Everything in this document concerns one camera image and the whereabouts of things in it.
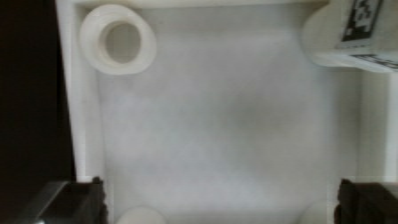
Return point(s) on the white table leg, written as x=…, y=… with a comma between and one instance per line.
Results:
x=350, y=35

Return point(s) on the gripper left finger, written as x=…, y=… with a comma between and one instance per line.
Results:
x=67, y=204

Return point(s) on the white square table top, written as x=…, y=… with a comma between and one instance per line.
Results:
x=224, y=136

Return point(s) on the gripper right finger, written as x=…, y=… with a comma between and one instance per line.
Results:
x=366, y=204

